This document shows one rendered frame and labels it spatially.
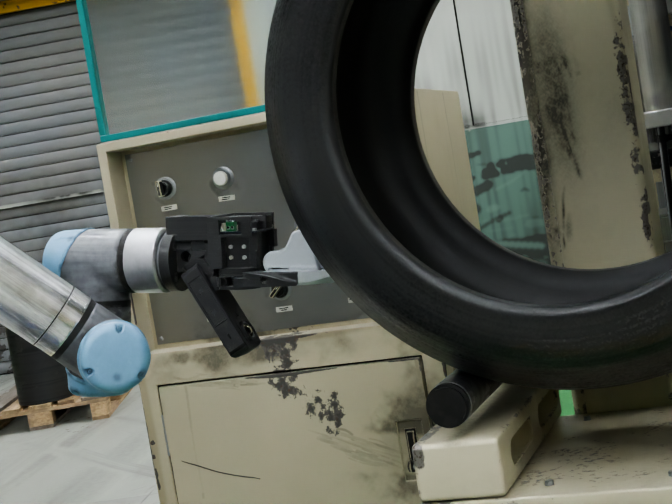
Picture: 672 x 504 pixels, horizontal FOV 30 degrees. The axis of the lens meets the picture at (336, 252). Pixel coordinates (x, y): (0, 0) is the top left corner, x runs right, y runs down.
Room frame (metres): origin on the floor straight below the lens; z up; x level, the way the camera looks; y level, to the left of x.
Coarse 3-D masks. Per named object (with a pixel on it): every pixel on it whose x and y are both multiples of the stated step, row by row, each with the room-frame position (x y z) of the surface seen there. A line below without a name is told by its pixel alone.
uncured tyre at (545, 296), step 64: (320, 0) 1.23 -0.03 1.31; (384, 0) 1.49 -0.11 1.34; (320, 64) 1.23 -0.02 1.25; (384, 64) 1.50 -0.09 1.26; (320, 128) 1.23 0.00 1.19; (384, 128) 1.51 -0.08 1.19; (320, 192) 1.24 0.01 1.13; (384, 192) 1.50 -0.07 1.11; (320, 256) 1.28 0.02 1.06; (384, 256) 1.22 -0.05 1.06; (448, 256) 1.49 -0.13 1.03; (512, 256) 1.47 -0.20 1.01; (384, 320) 1.26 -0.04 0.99; (448, 320) 1.20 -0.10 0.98; (512, 320) 1.18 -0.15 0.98; (576, 320) 1.16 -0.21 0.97; (640, 320) 1.14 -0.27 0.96; (512, 384) 1.26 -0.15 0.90; (576, 384) 1.20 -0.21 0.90
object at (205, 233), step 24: (192, 216) 1.42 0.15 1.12; (216, 216) 1.40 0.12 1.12; (240, 216) 1.37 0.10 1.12; (264, 216) 1.40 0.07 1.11; (168, 240) 1.41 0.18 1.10; (192, 240) 1.41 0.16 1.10; (216, 240) 1.38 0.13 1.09; (240, 240) 1.38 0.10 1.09; (264, 240) 1.41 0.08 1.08; (168, 264) 1.40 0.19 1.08; (192, 264) 1.41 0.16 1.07; (216, 264) 1.38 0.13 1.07; (240, 264) 1.38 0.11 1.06; (168, 288) 1.42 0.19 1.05; (216, 288) 1.40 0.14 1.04; (240, 288) 1.37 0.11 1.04
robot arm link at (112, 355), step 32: (0, 256) 1.29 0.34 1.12; (0, 288) 1.28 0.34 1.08; (32, 288) 1.29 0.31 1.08; (64, 288) 1.31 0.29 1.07; (0, 320) 1.30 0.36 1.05; (32, 320) 1.29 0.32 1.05; (64, 320) 1.30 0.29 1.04; (96, 320) 1.31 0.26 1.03; (64, 352) 1.30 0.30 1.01; (96, 352) 1.28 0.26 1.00; (128, 352) 1.29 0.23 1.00; (96, 384) 1.29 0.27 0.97; (128, 384) 1.29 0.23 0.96
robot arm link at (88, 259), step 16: (64, 240) 1.45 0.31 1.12; (80, 240) 1.45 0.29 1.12; (96, 240) 1.44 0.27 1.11; (112, 240) 1.43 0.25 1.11; (48, 256) 1.45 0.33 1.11; (64, 256) 1.44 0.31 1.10; (80, 256) 1.44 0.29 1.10; (96, 256) 1.43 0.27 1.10; (112, 256) 1.42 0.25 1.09; (64, 272) 1.44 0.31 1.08; (80, 272) 1.43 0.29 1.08; (96, 272) 1.43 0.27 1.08; (112, 272) 1.42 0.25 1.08; (80, 288) 1.43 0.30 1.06; (96, 288) 1.43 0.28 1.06; (112, 288) 1.44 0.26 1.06; (128, 288) 1.43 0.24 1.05
